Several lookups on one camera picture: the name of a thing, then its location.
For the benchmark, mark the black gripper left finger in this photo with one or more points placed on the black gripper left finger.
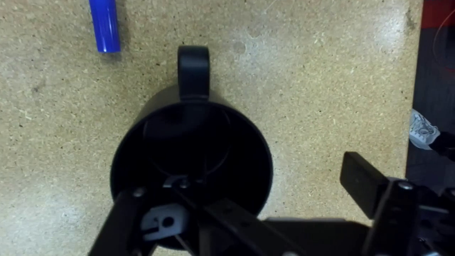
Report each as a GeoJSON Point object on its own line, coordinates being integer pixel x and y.
{"type": "Point", "coordinates": [128, 222]}

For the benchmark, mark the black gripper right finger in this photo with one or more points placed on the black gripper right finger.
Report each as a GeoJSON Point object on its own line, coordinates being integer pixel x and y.
{"type": "Point", "coordinates": [403, 214]}

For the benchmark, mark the crumpled clear plastic wrap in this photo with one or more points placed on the crumpled clear plastic wrap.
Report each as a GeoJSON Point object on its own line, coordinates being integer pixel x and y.
{"type": "Point", "coordinates": [421, 128]}

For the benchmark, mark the silver marker with blue cap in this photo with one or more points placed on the silver marker with blue cap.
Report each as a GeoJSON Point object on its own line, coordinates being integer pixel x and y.
{"type": "Point", "coordinates": [106, 23]}

